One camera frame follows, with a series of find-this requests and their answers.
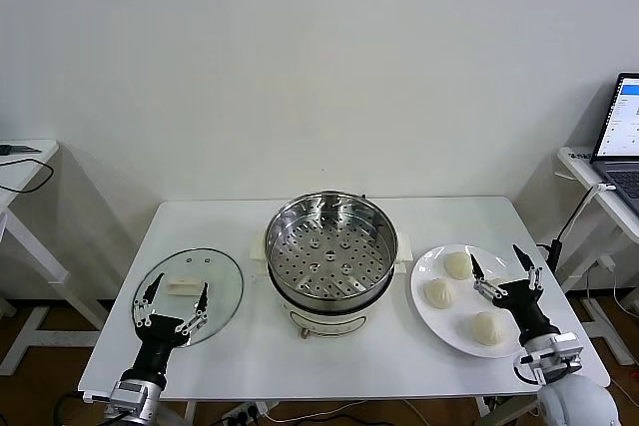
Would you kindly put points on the stainless steel steamer basket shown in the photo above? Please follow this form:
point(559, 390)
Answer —
point(299, 266)

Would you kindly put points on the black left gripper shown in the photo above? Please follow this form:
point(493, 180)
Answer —
point(157, 333)

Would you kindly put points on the flat dark green object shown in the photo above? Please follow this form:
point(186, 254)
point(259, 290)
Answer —
point(15, 149)

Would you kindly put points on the round glass pot lid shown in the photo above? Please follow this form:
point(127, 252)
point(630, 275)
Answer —
point(219, 286)

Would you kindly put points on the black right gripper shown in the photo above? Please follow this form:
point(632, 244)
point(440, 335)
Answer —
point(524, 306)

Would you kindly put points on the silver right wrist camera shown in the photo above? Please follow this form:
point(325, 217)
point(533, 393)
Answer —
point(566, 348)

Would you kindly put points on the white electric cooker pot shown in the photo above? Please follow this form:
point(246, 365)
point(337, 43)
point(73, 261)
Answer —
point(324, 318)

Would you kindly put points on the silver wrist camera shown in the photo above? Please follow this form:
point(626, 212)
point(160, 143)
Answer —
point(127, 391)
point(566, 348)

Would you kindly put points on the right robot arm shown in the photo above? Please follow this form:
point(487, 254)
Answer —
point(574, 401)

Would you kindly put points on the white side table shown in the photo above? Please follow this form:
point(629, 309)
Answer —
point(45, 146)
point(581, 169)

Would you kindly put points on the grey open laptop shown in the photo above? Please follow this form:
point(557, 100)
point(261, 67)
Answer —
point(621, 122)

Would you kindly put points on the white power strip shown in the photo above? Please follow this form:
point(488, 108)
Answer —
point(244, 412)

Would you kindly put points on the white round plate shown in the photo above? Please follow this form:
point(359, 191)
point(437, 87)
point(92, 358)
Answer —
point(434, 326)

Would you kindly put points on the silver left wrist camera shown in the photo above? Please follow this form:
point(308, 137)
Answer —
point(127, 391)

